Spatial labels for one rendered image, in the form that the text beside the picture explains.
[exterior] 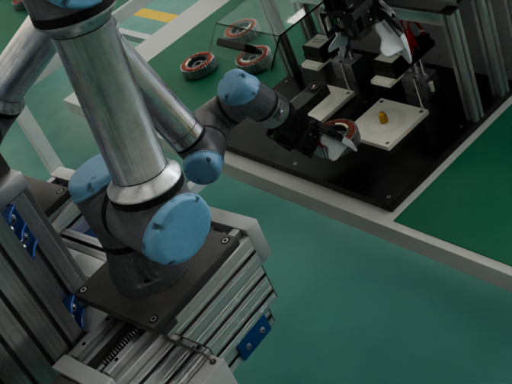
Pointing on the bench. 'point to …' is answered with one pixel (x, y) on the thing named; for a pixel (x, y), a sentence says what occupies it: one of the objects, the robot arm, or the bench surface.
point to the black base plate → (248, 129)
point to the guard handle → (236, 45)
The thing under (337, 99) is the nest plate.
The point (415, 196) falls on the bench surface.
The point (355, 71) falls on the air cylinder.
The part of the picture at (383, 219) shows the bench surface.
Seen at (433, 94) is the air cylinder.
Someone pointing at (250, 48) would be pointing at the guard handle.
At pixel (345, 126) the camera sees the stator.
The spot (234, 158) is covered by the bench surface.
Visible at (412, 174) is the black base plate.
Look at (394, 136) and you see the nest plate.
